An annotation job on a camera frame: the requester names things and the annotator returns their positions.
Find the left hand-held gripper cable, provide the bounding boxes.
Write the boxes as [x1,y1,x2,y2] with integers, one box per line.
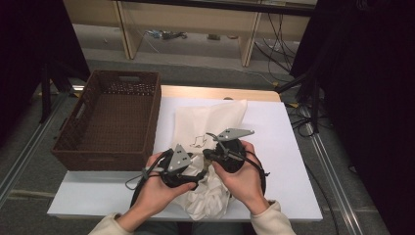
[124,149,174,210]

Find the dark cable clutter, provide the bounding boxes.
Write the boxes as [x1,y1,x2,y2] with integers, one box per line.
[145,29,189,41]

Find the black metal stand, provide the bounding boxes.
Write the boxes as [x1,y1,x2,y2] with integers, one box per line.
[38,61,73,125]

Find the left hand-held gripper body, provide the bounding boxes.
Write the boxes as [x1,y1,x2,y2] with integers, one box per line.
[159,143,198,189]

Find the cream drawstring bag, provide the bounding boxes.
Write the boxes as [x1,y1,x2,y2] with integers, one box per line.
[170,99,249,172]

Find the person's right hand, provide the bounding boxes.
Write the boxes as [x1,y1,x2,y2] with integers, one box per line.
[211,140,270,215]

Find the black tripod stand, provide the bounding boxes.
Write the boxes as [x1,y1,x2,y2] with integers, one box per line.
[275,70,324,135]

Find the metal floor rail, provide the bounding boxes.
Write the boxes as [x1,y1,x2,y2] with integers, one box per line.
[304,123,365,235]
[0,92,74,209]

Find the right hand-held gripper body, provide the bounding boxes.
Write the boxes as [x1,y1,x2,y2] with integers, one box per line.
[214,127,255,174]

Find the right hand-held gripper cable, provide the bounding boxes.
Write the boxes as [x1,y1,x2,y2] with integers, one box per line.
[224,148,272,197]

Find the black floor cables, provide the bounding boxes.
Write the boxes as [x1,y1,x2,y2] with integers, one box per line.
[254,13,297,74]
[287,102,317,139]

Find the brown woven basket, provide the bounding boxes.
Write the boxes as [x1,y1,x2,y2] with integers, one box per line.
[51,70,162,172]

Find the person's left hand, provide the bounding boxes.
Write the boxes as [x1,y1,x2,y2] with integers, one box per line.
[130,151,197,218]

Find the light wooden shelf unit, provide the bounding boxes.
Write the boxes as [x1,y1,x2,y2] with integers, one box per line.
[63,0,318,68]

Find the white board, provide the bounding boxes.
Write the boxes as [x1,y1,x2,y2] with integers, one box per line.
[47,96,324,223]

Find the black curtain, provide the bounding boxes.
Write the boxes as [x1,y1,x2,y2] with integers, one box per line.
[0,0,91,148]
[289,0,415,235]

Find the light wooden table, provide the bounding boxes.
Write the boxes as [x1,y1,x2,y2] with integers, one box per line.
[161,85,282,103]

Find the hand-held gripper cable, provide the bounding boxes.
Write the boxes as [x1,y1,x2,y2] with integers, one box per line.
[124,149,174,210]
[224,148,272,197]

